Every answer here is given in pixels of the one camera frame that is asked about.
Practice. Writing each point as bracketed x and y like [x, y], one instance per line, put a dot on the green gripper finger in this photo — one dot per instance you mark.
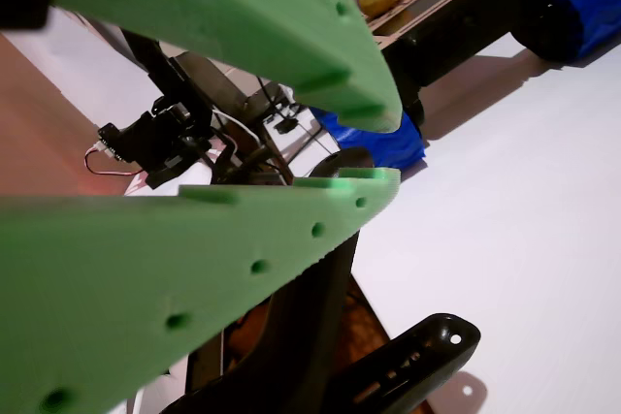
[145, 278]
[242, 11]

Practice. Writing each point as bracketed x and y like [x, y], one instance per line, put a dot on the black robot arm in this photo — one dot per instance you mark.
[160, 137]

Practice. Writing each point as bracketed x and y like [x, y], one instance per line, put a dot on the black clamp with red tip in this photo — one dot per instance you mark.
[310, 327]

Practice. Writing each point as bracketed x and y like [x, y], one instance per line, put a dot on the blue rover wheel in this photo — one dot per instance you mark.
[383, 145]
[572, 7]

